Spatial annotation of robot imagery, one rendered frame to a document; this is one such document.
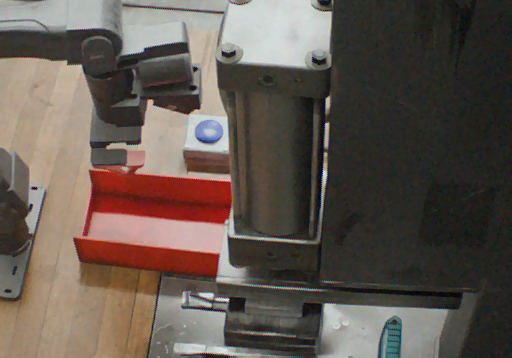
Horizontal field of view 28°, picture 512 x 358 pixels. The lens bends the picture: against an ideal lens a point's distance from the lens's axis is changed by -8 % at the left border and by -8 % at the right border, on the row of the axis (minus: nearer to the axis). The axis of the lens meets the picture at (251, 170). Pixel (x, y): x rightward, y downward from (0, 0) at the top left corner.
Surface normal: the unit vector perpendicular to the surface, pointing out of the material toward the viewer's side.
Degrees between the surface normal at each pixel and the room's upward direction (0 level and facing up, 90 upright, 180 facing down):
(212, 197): 90
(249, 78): 90
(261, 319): 0
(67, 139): 0
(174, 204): 0
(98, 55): 90
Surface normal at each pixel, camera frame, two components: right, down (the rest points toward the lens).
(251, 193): -0.58, 0.65
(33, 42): -0.02, 0.75
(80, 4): 0.09, -0.62
